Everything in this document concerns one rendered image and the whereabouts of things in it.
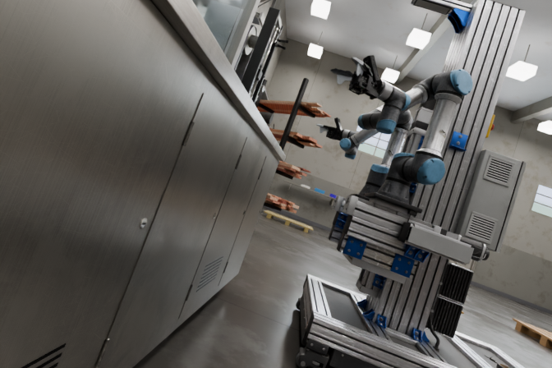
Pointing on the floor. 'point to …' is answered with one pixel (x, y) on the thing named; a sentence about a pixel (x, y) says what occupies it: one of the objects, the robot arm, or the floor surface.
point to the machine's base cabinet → (110, 168)
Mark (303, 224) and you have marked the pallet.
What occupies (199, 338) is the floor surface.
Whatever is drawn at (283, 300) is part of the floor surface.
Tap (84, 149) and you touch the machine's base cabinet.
